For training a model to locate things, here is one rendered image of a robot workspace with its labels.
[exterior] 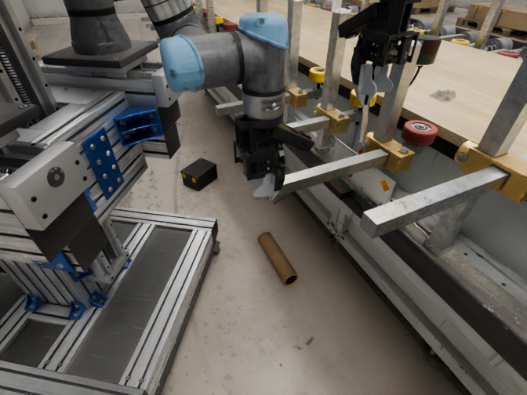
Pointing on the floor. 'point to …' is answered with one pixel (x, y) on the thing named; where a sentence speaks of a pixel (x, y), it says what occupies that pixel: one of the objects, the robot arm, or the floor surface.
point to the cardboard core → (278, 259)
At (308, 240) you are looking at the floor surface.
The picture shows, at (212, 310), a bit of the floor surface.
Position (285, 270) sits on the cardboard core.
